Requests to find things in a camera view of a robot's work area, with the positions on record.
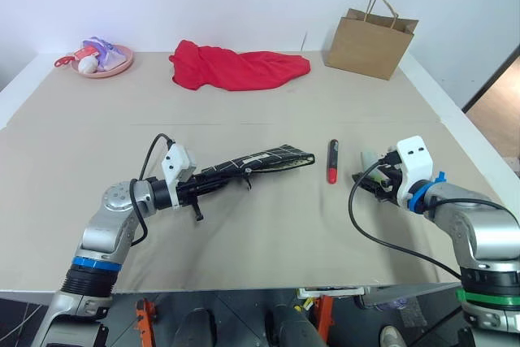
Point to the white round ball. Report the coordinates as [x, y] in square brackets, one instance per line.
[87, 65]

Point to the orange clamp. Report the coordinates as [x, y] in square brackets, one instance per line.
[146, 322]
[324, 316]

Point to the pink plate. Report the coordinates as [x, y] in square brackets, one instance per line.
[118, 63]

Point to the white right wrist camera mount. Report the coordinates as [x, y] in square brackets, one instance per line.
[415, 160]

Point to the red and black marker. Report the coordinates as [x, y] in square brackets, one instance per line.
[333, 162]

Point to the pale green highlighter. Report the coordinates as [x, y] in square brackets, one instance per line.
[370, 162]

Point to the red and white package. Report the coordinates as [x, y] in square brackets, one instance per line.
[83, 53]

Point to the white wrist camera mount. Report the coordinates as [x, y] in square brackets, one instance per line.
[178, 162]
[415, 160]

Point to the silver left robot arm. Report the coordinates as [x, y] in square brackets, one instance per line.
[106, 223]

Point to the dark door frame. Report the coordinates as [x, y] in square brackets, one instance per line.
[493, 76]

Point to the grey shoe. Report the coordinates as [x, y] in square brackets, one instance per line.
[391, 337]

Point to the purple plastic wrapper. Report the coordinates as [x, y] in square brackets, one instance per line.
[106, 52]

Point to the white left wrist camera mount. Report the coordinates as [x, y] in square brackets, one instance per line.
[178, 162]

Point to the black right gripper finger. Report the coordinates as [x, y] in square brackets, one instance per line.
[385, 160]
[367, 183]

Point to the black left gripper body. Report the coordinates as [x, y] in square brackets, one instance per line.
[187, 193]

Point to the red cloth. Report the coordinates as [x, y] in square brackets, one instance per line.
[239, 66]

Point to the dark rounded shape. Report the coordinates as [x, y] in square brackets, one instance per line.
[290, 326]

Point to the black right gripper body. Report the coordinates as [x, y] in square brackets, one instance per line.
[391, 178]

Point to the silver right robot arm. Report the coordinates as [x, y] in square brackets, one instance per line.
[475, 237]

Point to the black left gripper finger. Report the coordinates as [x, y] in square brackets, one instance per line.
[222, 176]
[214, 188]

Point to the brown paper bag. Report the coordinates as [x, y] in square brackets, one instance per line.
[367, 46]

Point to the white bracket under table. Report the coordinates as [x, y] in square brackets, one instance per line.
[331, 292]

